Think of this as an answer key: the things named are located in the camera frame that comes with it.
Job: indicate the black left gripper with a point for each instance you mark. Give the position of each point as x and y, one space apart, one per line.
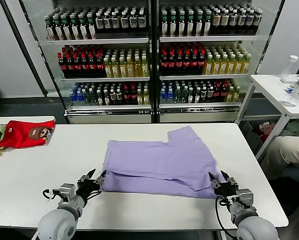
88 188

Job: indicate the small red-label cola bottle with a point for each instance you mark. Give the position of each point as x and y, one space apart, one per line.
126 96
224 93
133 96
216 93

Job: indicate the purple T-shirt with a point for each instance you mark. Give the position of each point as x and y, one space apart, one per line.
152 160

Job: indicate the small blue item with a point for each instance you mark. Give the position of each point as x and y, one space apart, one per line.
290 88

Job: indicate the red-cap cola bottle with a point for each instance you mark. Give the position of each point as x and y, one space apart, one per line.
194 62
62 63
179 62
91 63
99 63
76 63
164 62
171 62
201 62
69 63
186 62
84 63

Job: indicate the small white table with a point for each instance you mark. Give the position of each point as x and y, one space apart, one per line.
27 119

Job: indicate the small dark drink bottle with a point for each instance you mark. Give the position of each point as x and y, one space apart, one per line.
119 96
203 94
197 96
106 97
190 96
112 96
210 93
99 97

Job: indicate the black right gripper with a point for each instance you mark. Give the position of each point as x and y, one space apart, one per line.
225 190

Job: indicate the small yellow juice bottle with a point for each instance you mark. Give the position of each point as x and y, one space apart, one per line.
146 96
230 94
139 97
237 93

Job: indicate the white flat box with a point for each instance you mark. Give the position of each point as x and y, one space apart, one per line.
288 80

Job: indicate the white side table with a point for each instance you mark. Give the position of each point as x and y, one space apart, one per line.
269 85

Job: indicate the white cooler shelf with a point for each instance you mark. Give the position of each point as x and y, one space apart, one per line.
97 41
104 79
109 107
209 38
199 105
204 77

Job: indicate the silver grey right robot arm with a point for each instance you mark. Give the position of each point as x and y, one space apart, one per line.
254 225

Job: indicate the tall clear bottle white cap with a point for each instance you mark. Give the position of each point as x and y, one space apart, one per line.
290 68

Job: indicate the beige-label dark bottle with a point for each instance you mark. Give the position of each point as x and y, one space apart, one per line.
216 21
224 21

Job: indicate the red clothes pile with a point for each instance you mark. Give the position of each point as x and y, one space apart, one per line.
264 130

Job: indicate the clear plastic water bottle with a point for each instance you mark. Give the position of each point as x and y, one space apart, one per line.
295 96

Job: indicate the dark blue seat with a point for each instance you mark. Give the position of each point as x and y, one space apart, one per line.
292 175

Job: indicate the green cloth pile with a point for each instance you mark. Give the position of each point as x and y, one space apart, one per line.
297 128

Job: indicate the clear green water bottle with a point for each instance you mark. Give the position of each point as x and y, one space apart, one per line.
177 96
86 97
184 96
91 97

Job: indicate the blue water bottle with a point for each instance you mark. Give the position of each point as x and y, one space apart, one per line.
170 96
163 96
80 97
73 97

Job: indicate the dark plastic crate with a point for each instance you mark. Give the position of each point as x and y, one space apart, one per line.
250 137

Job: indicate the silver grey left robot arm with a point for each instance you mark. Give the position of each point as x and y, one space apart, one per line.
57 222

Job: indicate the glass beverage cooler cabinet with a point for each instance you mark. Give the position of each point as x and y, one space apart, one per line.
109 117
199 117

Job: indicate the red T-shirt bear print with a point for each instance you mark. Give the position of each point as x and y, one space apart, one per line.
19 136

